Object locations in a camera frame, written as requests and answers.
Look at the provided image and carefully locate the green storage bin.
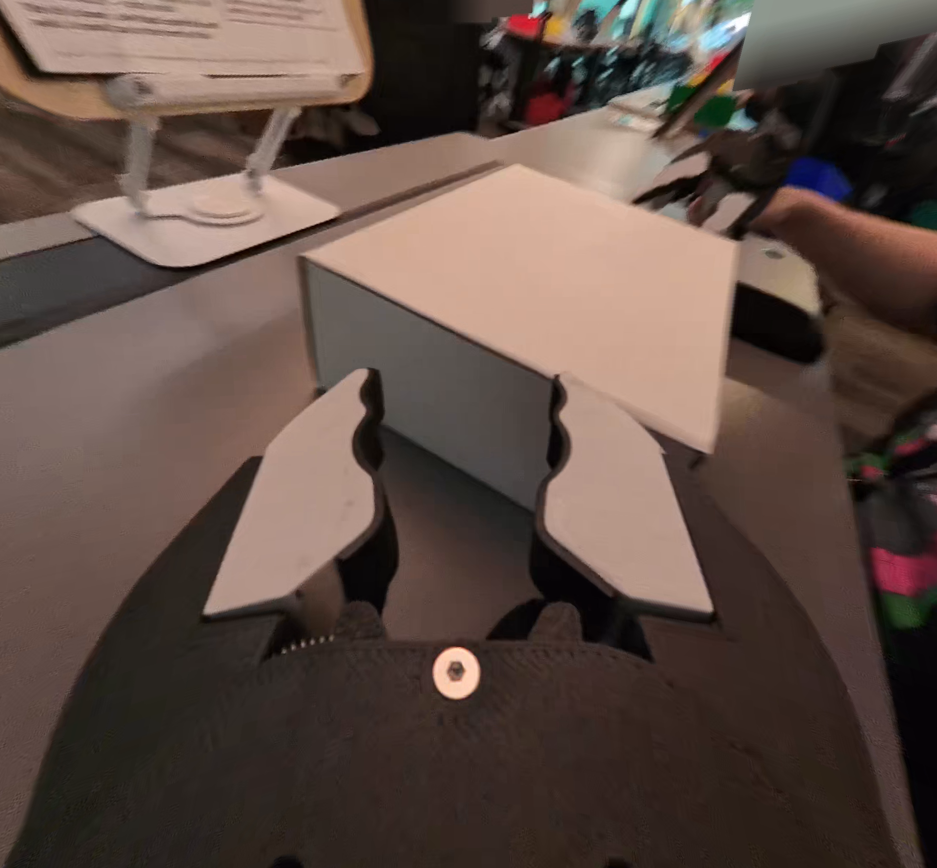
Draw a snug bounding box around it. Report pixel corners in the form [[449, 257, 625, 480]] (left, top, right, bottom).
[[688, 94, 737, 128]]

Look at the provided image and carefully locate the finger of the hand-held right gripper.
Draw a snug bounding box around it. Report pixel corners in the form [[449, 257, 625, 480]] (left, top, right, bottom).
[[631, 151, 717, 210]]

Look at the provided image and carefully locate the blue storage bin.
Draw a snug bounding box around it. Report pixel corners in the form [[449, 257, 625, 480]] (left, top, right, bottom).
[[792, 157, 855, 204]]

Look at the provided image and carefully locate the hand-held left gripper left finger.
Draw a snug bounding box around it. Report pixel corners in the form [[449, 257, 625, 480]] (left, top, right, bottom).
[[202, 367, 401, 640]]

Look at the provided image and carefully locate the person's right forearm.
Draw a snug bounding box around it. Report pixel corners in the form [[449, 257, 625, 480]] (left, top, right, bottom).
[[754, 187, 937, 336]]

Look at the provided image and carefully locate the wooden display board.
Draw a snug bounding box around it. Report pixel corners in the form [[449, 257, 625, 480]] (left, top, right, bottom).
[[0, 0, 375, 122]]

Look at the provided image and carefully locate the pink green patterned cloth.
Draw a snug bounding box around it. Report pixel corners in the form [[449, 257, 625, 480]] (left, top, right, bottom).
[[842, 392, 937, 664]]

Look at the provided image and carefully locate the white cardboard box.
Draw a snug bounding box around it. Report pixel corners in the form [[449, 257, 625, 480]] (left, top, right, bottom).
[[299, 164, 740, 515]]

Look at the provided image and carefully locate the black textured pad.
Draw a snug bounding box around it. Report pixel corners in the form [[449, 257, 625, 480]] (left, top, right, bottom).
[[732, 283, 828, 365]]

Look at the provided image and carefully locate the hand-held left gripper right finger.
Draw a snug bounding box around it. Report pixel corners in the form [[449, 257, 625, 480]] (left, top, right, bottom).
[[529, 372, 717, 636]]

